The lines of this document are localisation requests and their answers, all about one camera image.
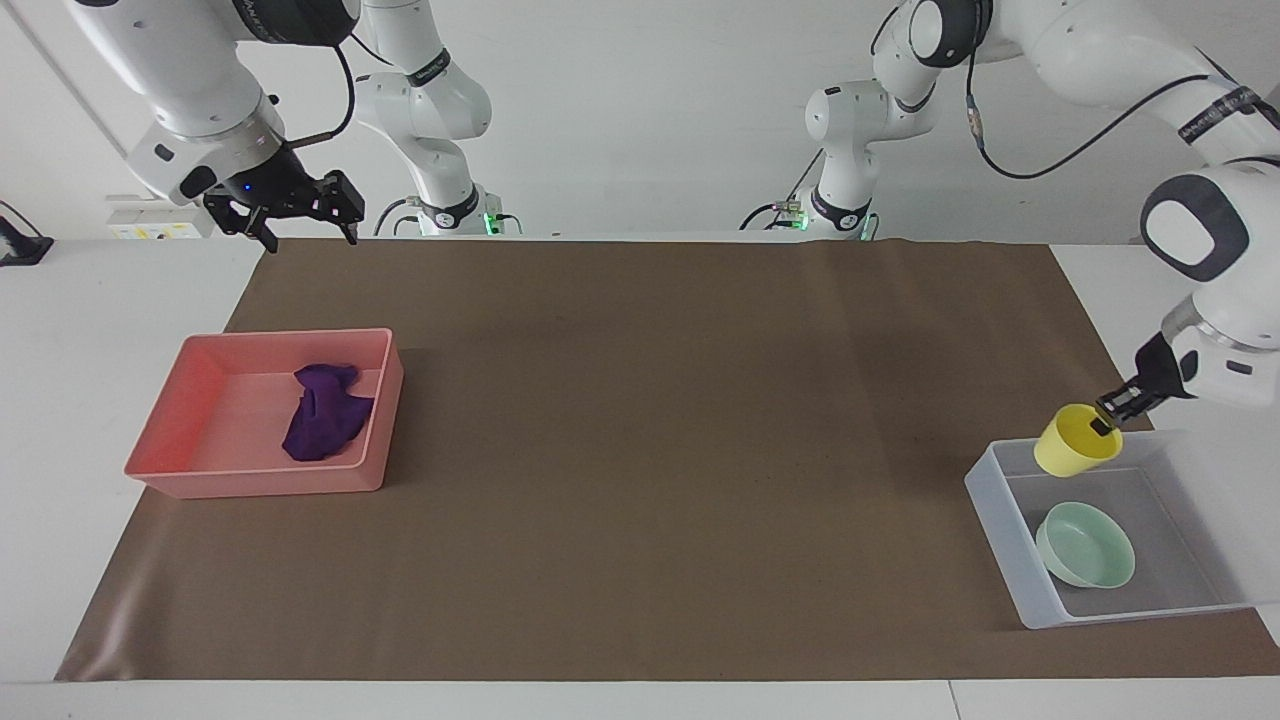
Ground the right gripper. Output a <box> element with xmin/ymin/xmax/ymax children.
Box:
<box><xmin>203</xmin><ymin>147</ymin><xmax>367</xmax><ymax>254</ymax></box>

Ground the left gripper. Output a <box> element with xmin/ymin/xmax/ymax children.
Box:
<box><xmin>1089</xmin><ymin>331</ymin><xmax>1201</xmax><ymax>437</ymax></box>

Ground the yellow plastic cup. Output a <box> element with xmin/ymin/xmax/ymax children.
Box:
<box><xmin>1033</xmin><ymin>403</ymin><xmax>1124</xmax><ymax>477</ymax></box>

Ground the pale green bowl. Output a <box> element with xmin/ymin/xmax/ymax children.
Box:
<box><xmin>1034</xmin><ymin>501</ymin><xmax>1137</xmax><ymax>590</ymax></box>

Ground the white power strip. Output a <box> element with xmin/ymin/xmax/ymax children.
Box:
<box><xmin>104</xmin><ymin>194</ymin><xmax>217</xmax><ymax>241</ymax></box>

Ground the translucent white plastic bin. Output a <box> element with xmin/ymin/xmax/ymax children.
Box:
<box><xmin>964</xmin><ymin>430</ymin><xmax>1265</xmax><ymax>630</ymax></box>

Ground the purple crumpled cloth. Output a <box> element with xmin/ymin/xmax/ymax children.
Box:
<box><xmin>281</xmin><ymin>362</ymin><xmax>376</xmax><ymax>463</ymax></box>

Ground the pink plastic tray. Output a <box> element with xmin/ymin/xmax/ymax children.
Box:
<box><xmin>124</xmin><ymin>328</ymin><xmax>405</xmax><ymax>500</ymax></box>

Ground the black stand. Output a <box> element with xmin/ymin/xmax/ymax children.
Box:
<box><xmin>0</xmin><ymin>200</ymin><xmax>55</xmax><ymax>268</ymax></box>

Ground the black cable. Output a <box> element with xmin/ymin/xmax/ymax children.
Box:
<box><xmin>373</xmin><ymin>197</ymin><xmax>422</xmax><ymax>238</ymax></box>
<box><xmin>740</xmin><ymin>148</ymin><xmax>827</xmax><ymax>232</ymax></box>
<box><xmin>963</xmin><ymin>28</ymin><xmax>1215</xmax><ymax>182</ymax></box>
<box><xmin>286</xmin><ymin>42</ymin><xmax>358</xmax><ymax>151</ymax></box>

